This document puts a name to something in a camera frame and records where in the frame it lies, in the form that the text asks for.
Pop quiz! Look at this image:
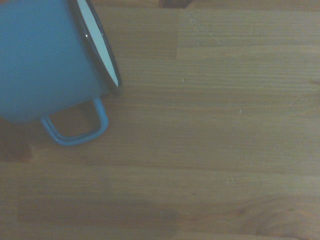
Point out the enamel mug with white inside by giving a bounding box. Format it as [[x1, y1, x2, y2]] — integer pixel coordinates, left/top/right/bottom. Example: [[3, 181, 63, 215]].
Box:
[[0, 0, 124, 147]]

